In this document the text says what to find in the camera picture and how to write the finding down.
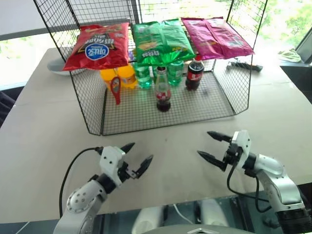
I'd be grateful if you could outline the green chip bag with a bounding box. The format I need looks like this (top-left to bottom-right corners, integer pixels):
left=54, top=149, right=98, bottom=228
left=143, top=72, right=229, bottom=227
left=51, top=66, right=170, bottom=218
left=131, top=19, right=195, bottom=67

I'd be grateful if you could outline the dark side desk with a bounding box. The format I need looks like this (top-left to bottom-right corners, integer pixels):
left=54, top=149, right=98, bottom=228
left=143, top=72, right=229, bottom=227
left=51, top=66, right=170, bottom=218
left=279, top=62, right=312, bottom=98

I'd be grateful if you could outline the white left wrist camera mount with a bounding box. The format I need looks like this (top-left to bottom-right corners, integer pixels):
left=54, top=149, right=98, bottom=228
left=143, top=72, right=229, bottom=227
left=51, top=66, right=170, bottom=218
left=99, top=145, right=127, bottom=188

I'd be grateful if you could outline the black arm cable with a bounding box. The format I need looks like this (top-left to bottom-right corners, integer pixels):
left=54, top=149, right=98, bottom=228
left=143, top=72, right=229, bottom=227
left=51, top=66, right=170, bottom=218
left=59, top=146, right=103, bottom=219
left=226, top=163, right=273, bottom=213

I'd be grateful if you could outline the orange soda plastic bottle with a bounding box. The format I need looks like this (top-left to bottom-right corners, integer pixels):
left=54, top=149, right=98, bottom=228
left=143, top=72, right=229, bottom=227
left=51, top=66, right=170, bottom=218
left=117, top=64, right=137, bottom=90
left=100, top=69, right=117, bottom=90

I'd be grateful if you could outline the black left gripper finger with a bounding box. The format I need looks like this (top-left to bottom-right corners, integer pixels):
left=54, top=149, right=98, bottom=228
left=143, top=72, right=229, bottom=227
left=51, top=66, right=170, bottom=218
left=120, top=142, right=136, bottom=155
left=133, top=154, right=154, bottom=180

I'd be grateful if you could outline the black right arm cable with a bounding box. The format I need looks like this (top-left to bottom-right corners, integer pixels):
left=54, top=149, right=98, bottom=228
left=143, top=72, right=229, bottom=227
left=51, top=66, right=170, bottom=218
left=226, top=163, right=273, bottom=213

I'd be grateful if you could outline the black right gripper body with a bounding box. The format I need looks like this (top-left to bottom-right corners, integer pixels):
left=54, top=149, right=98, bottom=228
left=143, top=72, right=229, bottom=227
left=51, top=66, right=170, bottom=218
left=223, top=142, right=242, bottom=167

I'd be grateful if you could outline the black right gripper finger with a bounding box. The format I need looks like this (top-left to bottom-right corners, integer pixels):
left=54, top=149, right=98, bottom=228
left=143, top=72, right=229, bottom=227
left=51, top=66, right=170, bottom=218
left=196, top=150, right=228, bottom=172
left=207, top=131, right=233, bottom=144

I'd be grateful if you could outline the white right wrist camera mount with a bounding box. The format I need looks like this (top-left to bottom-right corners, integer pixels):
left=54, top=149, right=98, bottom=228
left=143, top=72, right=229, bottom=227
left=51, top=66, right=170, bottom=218
left=231, top=130, right=252, bottom=170

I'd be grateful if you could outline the magenta chip bag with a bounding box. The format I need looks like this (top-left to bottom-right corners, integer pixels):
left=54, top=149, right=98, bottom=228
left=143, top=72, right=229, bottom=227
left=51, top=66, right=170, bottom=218
left=180, top=16, right=255, bottom=60

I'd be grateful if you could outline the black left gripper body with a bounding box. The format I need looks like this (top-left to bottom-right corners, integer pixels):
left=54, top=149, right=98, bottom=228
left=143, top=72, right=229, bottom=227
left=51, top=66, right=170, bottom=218
left=118, top=157, right=137, bottom=183

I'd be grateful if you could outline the glass cola bottle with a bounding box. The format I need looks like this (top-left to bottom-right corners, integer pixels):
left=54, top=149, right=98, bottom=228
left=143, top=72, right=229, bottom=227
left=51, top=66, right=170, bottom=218
left=154, top=65, right=172, bottom=113

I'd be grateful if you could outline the black monitor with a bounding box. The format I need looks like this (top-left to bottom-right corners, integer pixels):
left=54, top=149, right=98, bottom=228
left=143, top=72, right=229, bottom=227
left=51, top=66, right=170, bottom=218
left=296, top=31, right=312, bottom=64

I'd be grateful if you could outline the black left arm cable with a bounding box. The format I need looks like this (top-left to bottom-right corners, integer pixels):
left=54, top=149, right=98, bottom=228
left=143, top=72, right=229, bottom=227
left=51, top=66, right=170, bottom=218
left=59, top=146, right=103, bottom=219

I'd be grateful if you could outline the red chip bag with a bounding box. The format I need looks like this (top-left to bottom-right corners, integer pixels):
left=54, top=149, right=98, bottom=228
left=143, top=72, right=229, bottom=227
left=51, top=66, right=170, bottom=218
left=62, top=22, right=130, bottom=71

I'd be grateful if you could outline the white cable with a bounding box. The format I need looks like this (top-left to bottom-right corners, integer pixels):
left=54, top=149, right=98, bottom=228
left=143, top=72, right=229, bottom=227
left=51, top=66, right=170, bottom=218
left=173, top=204, right=193, bottom=224

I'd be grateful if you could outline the black tool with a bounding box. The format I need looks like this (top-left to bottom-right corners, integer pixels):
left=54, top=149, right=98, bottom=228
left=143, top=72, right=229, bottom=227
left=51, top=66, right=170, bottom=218
left=226, top=61, right=263, bottom=72

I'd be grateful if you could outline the green cloth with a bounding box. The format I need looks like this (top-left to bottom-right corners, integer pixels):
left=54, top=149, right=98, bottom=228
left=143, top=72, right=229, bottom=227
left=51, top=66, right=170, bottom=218
left=277, top=48, right=303, bottom=63

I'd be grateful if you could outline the dark seat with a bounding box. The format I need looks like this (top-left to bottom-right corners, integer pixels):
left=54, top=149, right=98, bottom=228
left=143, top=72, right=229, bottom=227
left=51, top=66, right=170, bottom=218
left=0, top=90, right=18, bottom=129

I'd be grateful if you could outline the white rounded shape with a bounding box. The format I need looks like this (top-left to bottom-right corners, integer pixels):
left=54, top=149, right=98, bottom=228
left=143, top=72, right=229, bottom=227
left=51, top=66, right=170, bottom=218
left=133, top=206, right=164, bottom=234
left=198, top=198, right=230, bottom=227

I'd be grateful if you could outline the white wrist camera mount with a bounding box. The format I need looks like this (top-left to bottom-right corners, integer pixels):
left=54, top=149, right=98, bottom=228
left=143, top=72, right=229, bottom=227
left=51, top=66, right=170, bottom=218
left=231, top=130, right=252, bottom=170
left=99, top=145, right=127, bottom=188

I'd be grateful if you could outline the plastic cola bottle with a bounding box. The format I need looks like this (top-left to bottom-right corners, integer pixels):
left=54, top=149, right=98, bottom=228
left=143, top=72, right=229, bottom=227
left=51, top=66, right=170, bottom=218
left=185, top=55, right=205, bottom=92

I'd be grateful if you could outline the black wire grid rack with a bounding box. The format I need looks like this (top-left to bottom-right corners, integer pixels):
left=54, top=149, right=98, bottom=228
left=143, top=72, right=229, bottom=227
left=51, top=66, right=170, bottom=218
left=33, top=0, right=269, bottom=137

